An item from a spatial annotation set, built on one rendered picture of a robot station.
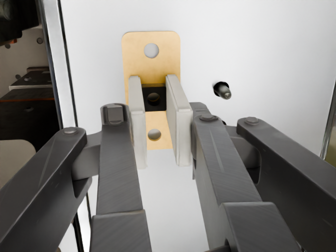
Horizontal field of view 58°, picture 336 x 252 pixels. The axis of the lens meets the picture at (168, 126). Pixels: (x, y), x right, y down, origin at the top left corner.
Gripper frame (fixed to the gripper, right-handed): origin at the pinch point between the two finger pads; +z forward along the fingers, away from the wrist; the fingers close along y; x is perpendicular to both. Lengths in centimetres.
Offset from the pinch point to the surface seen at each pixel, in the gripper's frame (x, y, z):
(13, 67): -3.8, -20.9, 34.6
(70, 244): -13.2, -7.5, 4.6
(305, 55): 2.2, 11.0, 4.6
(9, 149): -4.9, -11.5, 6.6
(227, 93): 0.2, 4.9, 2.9
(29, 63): -3.4, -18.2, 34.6
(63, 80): 1.0, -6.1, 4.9
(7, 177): -7.4, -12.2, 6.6
